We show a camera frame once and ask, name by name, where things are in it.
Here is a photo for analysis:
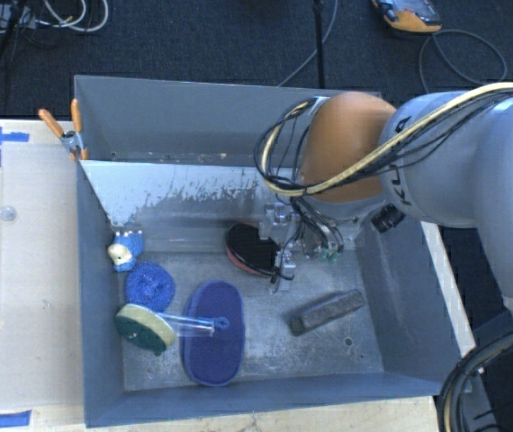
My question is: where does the black and red oval paddle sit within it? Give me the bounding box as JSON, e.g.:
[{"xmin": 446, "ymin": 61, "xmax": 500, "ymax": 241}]
[{"xmin": 224, "ymin": 222, "xmax": 283, "ymax": 279}]

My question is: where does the grey metal bin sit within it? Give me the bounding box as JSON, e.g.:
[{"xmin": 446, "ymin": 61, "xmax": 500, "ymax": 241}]
[{"xmin": 73, "ymin": 75, "xmax": 477, "ymax": 428}]

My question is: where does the black cylinder on white bracket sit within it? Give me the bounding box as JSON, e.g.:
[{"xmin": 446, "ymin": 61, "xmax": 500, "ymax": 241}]
[{"xmin": 349, "ymin": 202, "xmax": 407, "ymax": 244}]

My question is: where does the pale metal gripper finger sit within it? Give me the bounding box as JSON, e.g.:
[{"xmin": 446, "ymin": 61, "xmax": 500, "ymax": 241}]
[
  {"xmin": 267, "ymin": 265, "xmax": 282, "ymax": 296},
  {"xmin": 279, "ymin": 261, "xmax": 297, "ymax": 293}
]

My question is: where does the green yellow brush clear handle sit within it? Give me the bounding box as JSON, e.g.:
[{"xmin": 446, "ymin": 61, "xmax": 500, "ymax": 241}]
[{"xmin": 113, "ymin": 302, "xmax": 231, "ymax": 357}]

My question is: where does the dark green flat block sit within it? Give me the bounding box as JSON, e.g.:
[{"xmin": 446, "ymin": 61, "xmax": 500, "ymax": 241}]
[{"xmin": 288, "ymin": 288, "xmax": 367, "ymax": 338}]

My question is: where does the blue and cream toy animal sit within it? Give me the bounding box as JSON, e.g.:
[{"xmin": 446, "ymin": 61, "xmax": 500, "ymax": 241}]
[{"xmin": 106, "ymin": 229, "xmax": 145, "ymax": 274}]

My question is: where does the pale wood flat board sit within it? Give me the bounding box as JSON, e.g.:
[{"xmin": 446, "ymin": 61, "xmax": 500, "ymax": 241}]
[{"xmin": 0, "ymin": 141, "xmax": 86, "ymax": 412}]

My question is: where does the blue round scrubber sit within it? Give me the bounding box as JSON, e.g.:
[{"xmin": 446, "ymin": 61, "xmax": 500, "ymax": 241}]
[{"xmin": 123, "ymin": 261, "xmax": 177, "ymax": 313}]

